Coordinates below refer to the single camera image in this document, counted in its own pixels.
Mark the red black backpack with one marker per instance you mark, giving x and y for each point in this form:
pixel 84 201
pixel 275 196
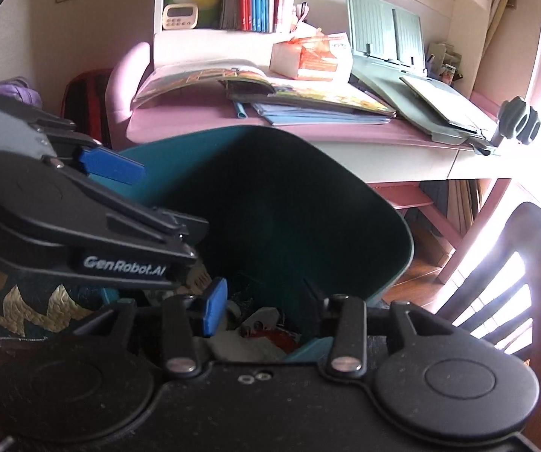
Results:
pixel 87 99

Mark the colourful picture book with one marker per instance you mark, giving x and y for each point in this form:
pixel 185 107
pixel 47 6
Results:
pixel 317 94

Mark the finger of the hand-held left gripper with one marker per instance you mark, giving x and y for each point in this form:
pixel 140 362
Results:
pixel 110 165
pixel 148 230

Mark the small desk organizer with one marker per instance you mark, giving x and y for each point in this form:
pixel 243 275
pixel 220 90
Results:
pixel 444 61

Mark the white tissue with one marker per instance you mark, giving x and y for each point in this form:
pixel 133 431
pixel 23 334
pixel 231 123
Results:
pixel 242 349

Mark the pink desk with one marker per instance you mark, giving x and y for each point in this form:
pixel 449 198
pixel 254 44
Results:
pixel 181 120

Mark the leaning rolled posters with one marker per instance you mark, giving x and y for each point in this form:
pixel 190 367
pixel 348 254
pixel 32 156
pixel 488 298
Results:
pixel 501 0

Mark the grey-green slanted desk board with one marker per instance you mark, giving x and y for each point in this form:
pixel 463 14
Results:
pixel 392 99

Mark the teal trash bin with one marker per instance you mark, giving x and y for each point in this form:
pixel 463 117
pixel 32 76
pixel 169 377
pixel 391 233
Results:
pixel 289 207

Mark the orange white tissue box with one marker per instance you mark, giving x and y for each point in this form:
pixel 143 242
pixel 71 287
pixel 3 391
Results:
pixel 298 59

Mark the white digital timer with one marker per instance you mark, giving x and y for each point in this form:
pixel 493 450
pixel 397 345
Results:
pixel 180 16

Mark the purple grey backpack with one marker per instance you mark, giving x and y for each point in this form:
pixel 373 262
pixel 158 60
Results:
pixel 16 90

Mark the green upright book holder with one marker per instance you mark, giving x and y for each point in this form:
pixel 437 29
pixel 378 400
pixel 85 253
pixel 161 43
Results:
pixel 383 23

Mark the grey clamp knob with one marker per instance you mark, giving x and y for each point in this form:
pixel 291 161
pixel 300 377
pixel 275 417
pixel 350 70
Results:
pixel 519 120

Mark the red mesh bag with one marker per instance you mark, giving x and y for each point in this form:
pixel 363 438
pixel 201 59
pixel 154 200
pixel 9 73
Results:
pixel 279 339

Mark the white open workbook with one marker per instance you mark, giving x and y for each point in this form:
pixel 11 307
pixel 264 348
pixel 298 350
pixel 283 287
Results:
pixel 181 77

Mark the cream desk hutch shelf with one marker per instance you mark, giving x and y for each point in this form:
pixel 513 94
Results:
pixel 195 47

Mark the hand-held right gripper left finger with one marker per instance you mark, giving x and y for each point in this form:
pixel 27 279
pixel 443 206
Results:
pixel 215 310

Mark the blue folders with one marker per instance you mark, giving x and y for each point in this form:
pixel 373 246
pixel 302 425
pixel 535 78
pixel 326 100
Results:
pixel 317 115

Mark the blue white zigzag quilt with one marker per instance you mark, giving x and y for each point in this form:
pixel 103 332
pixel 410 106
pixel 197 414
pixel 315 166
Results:
pixel 16 306

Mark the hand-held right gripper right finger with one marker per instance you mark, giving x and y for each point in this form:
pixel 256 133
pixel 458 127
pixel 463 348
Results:
pixel 345 322

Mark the dark wooden chair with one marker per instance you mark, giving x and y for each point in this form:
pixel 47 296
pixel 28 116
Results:
pixel 529 226

